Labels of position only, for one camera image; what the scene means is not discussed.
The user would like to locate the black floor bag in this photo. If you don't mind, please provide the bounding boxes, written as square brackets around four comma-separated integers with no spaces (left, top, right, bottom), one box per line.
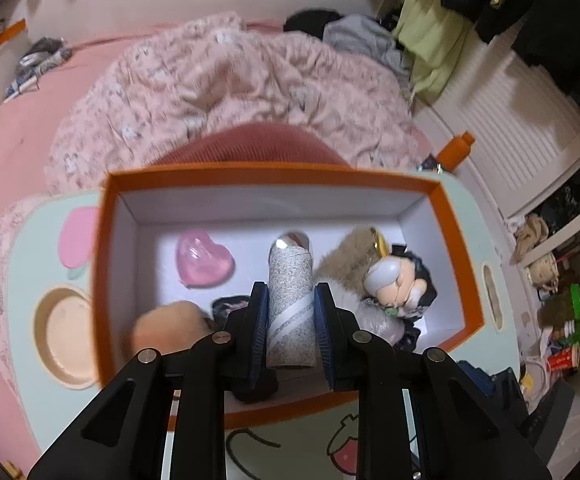
[490,367,576,456]

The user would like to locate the pink heart-shaped case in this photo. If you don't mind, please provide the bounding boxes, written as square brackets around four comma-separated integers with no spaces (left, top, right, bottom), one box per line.
[176,229,235,289]

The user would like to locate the pink bed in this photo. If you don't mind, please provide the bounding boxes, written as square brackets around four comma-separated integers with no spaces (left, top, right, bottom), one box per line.
[0,20,321,471]

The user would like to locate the black lace cloth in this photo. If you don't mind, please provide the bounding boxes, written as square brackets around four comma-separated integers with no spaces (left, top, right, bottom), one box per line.
[210,296,253,333]

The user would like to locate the grey knit bundle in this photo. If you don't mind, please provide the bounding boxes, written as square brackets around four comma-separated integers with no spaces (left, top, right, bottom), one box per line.
[19,37,66,68]

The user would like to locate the beige fur scrunchie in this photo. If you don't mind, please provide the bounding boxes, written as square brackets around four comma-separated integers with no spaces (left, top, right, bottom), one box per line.
[315,227,386,301]

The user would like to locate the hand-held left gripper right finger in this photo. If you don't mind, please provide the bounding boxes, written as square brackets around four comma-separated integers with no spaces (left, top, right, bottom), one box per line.
[314,282,553,480]

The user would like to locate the grey garment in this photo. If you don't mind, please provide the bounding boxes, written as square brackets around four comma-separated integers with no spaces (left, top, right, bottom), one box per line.
[322,14,413,81]

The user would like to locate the blue white patterned cloth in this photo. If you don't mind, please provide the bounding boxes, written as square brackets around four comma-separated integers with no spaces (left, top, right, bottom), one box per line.
[4,50,76,103]

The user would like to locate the black garment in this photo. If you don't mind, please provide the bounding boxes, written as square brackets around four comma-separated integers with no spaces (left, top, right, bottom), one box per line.
[283,8,341,41]

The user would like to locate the red cup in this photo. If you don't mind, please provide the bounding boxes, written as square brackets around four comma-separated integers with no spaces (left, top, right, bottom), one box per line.
[545,345,580,373]

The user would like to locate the pink corduroy cushion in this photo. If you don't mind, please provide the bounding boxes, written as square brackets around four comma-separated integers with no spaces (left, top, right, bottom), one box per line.
[145,122,356,168]

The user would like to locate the peach round puff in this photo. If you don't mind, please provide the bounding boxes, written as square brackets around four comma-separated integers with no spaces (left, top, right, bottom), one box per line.
[131,300,216,356]

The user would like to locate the orange cardboard box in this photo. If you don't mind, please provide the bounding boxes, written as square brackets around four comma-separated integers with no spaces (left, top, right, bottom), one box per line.
[90,165,486,431]

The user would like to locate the beige plush toy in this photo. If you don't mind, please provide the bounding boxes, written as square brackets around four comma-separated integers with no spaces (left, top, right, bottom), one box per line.
[512,213,551,261]

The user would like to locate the pink floral blanket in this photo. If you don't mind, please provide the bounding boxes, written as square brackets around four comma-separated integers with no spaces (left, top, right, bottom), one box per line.
[0,12,433,321]

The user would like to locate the orange bottle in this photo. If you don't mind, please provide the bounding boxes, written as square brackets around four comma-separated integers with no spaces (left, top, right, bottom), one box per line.
[437,131,477,173]

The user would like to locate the silver glitter tube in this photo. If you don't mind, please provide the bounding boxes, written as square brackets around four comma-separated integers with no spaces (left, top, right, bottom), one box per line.
[266,230,318,371]

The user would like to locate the yellow-green garment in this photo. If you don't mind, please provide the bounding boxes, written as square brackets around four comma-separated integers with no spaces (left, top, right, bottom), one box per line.
[392,0,471,106]

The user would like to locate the mint green bed tray table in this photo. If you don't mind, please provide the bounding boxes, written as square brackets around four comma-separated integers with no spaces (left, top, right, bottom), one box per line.
[7,172,521,480]

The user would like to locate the black hanging clothes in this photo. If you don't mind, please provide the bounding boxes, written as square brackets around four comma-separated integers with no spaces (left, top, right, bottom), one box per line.
[370,0,580,136]

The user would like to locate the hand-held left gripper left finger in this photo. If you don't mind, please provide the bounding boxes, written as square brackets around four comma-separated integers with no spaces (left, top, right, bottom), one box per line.
[27,281,278,480]

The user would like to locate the cartoon mouse doll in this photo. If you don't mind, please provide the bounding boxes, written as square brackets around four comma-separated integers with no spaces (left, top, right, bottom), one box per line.
[355,227,441,346]

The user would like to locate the white louvered door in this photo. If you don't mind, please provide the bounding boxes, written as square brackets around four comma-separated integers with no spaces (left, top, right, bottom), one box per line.
[435,25,580,211]

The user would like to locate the small orange box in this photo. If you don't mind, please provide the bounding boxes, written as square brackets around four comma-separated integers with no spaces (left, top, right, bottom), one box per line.
[0,18,27,46]

